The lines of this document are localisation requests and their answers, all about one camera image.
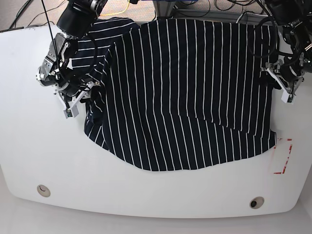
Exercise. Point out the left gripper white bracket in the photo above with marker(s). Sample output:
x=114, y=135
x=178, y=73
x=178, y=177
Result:
x=280, y=76

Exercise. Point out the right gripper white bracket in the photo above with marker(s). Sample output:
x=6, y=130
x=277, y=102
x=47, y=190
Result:
x=69, y=95

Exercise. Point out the navy white striped t-shirt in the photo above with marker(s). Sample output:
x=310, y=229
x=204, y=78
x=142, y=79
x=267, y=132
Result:
x=178, y=94

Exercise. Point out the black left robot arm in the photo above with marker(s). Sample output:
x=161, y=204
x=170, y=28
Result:
x=293, y=25

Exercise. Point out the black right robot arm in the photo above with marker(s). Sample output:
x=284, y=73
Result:
x=75, y=22

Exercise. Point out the red tape rectangle marking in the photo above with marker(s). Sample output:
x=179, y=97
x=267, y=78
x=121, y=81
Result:
x=281, y=155

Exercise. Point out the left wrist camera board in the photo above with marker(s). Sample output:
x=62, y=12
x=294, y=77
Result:
x=288, y=98

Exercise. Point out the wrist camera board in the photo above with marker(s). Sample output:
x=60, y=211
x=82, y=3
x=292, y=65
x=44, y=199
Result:
x=288, y=98
x=71, y=112

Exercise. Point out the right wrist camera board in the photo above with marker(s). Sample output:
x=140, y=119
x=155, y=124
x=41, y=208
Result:
x=71, y=112

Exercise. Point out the left table cable grommet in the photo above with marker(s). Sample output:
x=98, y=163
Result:
x=43, y=191

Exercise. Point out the table cable grommet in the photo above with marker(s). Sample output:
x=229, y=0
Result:
x=257, y=202
x=43, y=191

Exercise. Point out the grey aluminium frame stand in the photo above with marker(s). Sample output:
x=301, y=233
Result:
x=235, y=11

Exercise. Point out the right table cable grommet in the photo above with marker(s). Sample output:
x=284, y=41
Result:
x=257, y=202

